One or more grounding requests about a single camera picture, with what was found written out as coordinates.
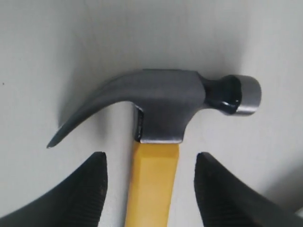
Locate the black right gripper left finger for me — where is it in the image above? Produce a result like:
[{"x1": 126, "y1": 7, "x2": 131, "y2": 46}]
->
[{"x1": 0, "y1": 152, "x2": 108, "y2": 227}]

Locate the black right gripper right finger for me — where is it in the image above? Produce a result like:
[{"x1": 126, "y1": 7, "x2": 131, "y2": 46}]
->
[{"x1": 194, "y1": 152, "x2": 303, "y2": 227}]

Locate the yellow black claw hammer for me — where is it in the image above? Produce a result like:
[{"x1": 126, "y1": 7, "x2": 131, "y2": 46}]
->
[{"x1": 47, "y1": 70, "x2": 262, "y2": 227}]

